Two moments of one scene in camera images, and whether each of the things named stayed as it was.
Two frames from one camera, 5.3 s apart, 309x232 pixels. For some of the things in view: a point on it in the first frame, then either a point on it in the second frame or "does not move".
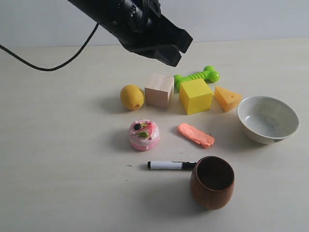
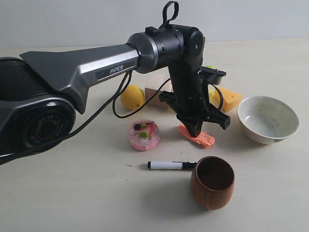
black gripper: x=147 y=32 to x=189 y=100
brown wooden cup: x=212 y=181 does not move
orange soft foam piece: x=195 y=135 does not move
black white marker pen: x=171 y=165 does not move
